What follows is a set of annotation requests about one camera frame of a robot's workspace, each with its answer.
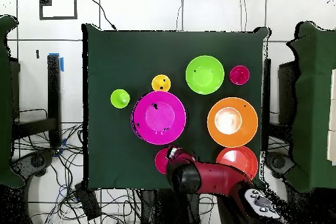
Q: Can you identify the large pink bowl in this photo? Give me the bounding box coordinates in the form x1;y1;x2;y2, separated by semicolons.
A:
131;91;187;145

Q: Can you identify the lime green bowl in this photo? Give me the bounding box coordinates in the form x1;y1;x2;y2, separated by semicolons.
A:
185;55;225;95

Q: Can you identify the large orange bowl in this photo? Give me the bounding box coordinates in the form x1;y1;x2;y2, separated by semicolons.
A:
207;97;259;148

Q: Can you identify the yellow cup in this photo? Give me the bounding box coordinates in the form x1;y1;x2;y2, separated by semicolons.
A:
151;74;172;93

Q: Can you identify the small red-pink bowl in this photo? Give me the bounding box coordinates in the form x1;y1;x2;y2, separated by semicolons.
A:
154;148;171;175

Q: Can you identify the lime green cup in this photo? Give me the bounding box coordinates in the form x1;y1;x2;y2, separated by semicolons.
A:
110;89;131;110

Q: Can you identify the dark green tablecloth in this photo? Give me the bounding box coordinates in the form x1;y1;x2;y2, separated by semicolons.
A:
81;23;271;191

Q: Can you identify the red-pink cup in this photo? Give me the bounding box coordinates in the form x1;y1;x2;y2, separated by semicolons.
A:
229;65;251;86

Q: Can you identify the red-orange bowl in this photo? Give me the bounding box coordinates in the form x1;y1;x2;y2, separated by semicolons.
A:
215;145;259;180

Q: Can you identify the blue tape strip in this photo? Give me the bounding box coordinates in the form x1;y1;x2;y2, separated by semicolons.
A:
49;52;64;72

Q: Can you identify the black floor box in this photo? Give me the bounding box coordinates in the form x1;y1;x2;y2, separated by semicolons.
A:
73;181;102;221

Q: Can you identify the black chair base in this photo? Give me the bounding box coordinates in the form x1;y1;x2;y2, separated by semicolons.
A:
11;148;56;183
264;151;296;180

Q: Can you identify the green cloth side table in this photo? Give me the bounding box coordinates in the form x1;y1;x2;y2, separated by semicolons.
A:
0;14;25;189
287;21;336;193

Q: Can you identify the black cable with plug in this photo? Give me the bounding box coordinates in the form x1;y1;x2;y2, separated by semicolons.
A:
87;0;117;31

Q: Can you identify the black metal frame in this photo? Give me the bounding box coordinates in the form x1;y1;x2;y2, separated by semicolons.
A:
10;53;62;148
262;58;299;154

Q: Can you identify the thin grey cable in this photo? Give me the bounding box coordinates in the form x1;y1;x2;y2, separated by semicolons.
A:
239;0;247;32

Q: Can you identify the tangle of cables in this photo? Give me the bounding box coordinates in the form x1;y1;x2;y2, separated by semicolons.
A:
11;108;142;224

